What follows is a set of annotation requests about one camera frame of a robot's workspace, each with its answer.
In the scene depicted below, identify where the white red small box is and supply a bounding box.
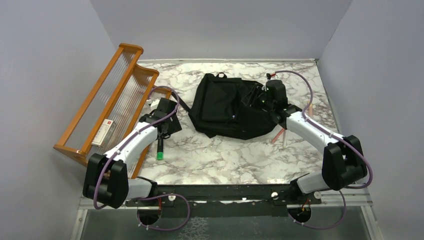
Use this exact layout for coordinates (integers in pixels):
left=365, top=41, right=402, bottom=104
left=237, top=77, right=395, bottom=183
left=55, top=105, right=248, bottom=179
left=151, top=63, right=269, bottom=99
left=91, top=119, right=116, bottom=148

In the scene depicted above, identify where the yellow highlighter pen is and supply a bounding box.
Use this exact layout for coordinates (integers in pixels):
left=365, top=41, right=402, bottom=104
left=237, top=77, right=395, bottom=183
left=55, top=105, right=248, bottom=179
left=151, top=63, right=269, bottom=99
left=308, top=103, right=314, bottom=117

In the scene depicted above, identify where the orange pencil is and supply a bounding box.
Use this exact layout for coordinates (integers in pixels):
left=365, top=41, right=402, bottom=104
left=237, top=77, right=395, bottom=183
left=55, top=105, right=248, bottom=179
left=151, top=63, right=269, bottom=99
left=271, top=128, right=285, bottom=144

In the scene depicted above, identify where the green black marker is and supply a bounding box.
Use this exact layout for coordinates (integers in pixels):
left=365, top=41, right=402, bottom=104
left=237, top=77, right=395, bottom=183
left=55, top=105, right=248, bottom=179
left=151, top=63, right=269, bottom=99
left=156, top=138, right=164, bottom=161

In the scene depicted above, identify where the orange wooden rack shelf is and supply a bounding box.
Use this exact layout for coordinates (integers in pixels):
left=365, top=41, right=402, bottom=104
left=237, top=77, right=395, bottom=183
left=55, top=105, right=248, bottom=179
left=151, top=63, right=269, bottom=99
left=54, top=43, right=171, bottom=166

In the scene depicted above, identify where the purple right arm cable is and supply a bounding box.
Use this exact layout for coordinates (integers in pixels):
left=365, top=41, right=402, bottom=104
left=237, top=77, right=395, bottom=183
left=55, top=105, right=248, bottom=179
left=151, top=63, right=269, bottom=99
left=266, top=70, right=375, bottom=231

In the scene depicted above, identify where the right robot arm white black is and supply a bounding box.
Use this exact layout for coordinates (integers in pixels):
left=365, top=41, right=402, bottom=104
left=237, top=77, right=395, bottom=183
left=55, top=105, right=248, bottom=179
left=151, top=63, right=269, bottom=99
left=257, top=79, right=372, bottom=204

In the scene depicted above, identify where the black student backpack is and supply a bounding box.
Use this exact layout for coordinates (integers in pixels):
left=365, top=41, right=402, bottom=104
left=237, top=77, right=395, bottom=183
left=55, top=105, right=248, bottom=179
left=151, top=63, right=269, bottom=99
left=179, top=72, right=277, bottom=140

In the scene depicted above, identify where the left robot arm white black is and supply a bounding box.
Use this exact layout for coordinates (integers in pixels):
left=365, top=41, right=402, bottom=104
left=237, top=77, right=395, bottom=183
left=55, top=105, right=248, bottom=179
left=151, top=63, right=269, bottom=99
left=82, top=98, right=182, bottom=209

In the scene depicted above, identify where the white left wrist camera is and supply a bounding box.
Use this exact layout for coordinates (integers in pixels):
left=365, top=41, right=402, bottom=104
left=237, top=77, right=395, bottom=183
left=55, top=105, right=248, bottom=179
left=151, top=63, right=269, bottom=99
left=149, top=99, right=160, bottom=111

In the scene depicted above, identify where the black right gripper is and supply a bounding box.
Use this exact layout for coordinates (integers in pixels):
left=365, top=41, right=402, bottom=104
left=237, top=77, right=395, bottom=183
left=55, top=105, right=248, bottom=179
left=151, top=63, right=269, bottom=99
left=241, top=83, right=275, bottom=113

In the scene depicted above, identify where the black metal base rail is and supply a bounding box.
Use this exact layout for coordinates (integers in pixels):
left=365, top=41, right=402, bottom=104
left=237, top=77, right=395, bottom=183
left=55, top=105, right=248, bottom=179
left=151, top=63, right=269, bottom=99
left=124, top=184, right=322, bottom=218

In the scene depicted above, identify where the white pencil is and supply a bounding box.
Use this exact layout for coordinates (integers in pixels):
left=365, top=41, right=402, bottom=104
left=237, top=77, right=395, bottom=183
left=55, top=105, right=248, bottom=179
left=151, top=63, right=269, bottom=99
left=282, top=130, right=289, bottom=149

